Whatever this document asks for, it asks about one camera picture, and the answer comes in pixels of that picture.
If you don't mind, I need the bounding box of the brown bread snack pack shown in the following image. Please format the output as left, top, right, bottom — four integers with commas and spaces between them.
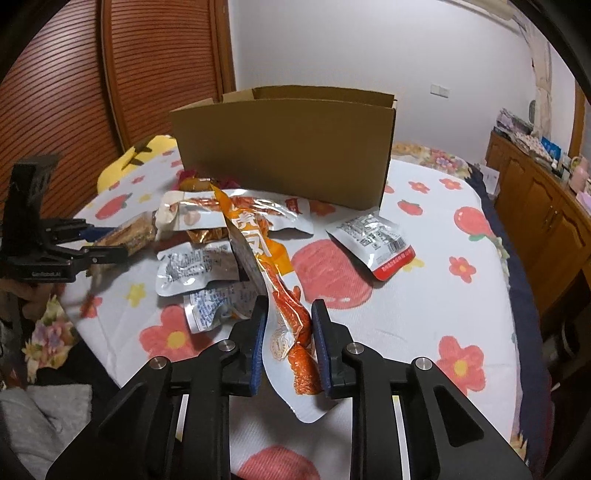
86, 211, 156, 277

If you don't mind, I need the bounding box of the cream chicken claw snack pouch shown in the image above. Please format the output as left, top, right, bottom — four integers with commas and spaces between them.
155, 189, 314, 235

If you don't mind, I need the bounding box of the silver blue-edged snack pouch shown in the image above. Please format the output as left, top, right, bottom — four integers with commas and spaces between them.
183, 281, 259, 334

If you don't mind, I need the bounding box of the orange chicken feet snack bag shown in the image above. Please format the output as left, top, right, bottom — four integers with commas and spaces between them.
209, 184, 343, 424

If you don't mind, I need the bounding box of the silver red-edged snack pouch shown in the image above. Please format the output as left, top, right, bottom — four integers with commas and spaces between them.
325, 210, 416, 282

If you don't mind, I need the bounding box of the gold foil candy wrapper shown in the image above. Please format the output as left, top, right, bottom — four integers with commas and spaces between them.
186, 227, 228, 245

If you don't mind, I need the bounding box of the person's left hand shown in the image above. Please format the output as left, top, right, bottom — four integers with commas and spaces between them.
0, 278, 55, 321

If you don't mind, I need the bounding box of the yellow plush pillow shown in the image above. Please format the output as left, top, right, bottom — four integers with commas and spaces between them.
96, 135, 177, 194

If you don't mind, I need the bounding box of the grey cloth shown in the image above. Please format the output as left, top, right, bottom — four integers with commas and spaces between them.
1, 384, 92, 479

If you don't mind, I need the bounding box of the brown wooden wardrobe door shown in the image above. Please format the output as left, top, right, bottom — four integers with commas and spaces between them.
1, 1, 235, 217

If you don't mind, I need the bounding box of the wooden dresser cabinet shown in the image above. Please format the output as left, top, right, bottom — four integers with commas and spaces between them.
485, 132, 590, 314

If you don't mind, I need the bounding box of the brown cardboard box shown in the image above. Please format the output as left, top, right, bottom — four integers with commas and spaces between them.
170, 85, 397, 210

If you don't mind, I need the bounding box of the floral quilt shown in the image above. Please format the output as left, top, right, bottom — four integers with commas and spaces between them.
391, 142, 472, 180

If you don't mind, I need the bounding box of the pink bottle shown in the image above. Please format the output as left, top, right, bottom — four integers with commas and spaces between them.
569, 156, 589, 193

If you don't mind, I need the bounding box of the folded cloth pile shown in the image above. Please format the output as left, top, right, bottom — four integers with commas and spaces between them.
493, 108, 544, 154

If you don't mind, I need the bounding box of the beige curtain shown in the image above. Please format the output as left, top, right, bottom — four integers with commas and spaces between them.
528, 28, 552, 138

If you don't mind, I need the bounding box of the white wall switch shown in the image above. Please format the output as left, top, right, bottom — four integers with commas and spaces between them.
430, 84, 450, 98

